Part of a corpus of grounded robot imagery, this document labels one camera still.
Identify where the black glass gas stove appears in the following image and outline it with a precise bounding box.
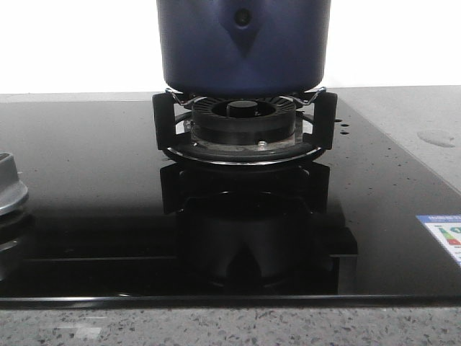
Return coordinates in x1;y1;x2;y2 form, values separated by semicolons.
1;101;460;309

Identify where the blue cooking pot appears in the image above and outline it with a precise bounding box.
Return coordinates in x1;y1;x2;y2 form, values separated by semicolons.
156;0;331;97

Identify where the black right burner head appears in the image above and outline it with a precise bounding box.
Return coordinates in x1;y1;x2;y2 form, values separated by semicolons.
192;97;296;145

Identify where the energy rating label sticker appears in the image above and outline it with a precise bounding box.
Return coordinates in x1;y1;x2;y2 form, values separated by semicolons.
416;214;461;266

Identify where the black right pan support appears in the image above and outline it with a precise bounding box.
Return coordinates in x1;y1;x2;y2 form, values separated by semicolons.
153;88;338;166

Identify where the silver stove knob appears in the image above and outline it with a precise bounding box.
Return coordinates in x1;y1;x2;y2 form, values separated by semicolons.
0;153;28;216

